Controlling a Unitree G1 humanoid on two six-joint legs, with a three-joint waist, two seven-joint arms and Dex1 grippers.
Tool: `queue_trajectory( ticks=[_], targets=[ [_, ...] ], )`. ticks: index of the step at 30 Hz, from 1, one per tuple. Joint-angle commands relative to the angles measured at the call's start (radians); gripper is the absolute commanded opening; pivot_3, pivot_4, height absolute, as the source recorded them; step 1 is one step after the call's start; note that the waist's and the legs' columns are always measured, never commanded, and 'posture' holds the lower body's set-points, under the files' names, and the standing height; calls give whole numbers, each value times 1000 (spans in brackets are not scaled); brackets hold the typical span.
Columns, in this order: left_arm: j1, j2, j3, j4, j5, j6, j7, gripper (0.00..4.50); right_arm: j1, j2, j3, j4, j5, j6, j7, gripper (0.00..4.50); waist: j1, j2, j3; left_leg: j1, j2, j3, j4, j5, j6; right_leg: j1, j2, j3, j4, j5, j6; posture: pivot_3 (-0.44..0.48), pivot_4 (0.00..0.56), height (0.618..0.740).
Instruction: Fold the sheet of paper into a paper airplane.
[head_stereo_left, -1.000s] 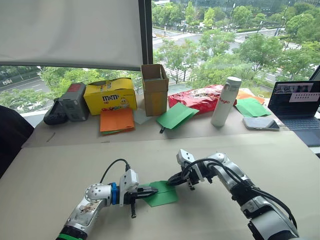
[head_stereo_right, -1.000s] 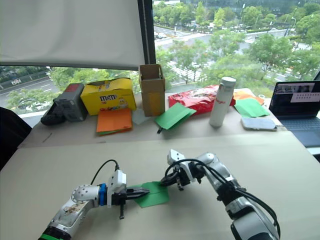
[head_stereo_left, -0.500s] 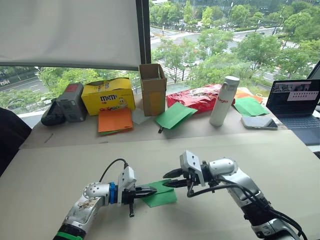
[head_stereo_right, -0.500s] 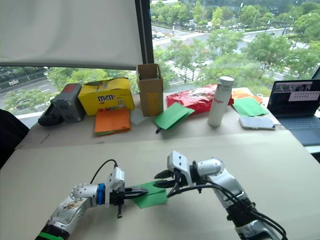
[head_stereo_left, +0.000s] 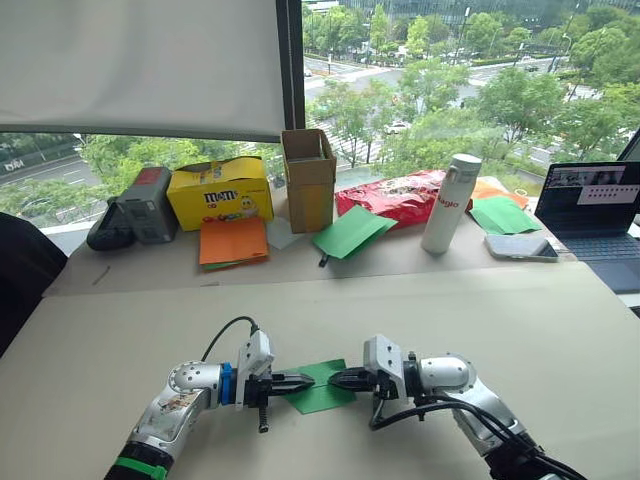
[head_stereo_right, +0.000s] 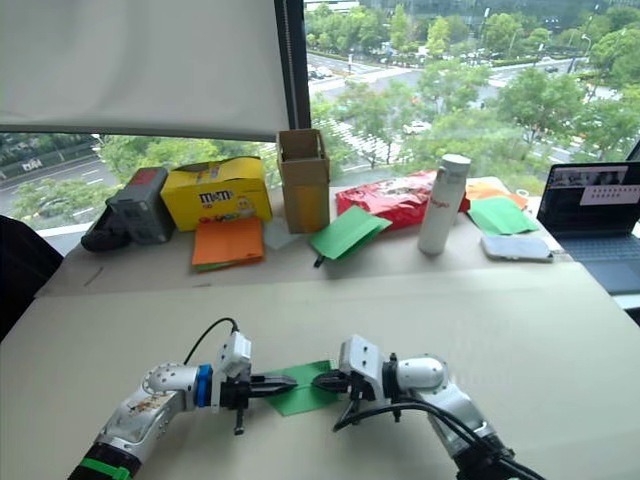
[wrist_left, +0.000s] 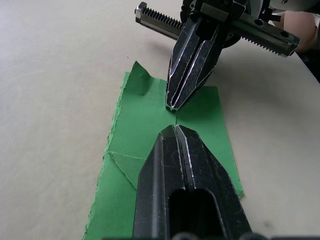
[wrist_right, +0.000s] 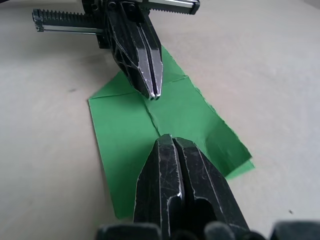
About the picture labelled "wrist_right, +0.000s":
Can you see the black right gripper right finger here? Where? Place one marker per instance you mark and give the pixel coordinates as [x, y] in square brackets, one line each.
[207, 185]

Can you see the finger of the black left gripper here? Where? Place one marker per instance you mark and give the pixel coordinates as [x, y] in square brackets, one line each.
[155, 47]
[125, 50]

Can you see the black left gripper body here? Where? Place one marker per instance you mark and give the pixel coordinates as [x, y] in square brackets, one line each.
[72, 22]

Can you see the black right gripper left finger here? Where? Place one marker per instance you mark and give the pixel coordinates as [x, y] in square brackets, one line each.
[160, 175]

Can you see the green paper sheet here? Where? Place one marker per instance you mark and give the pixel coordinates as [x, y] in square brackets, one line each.
[120, 130]

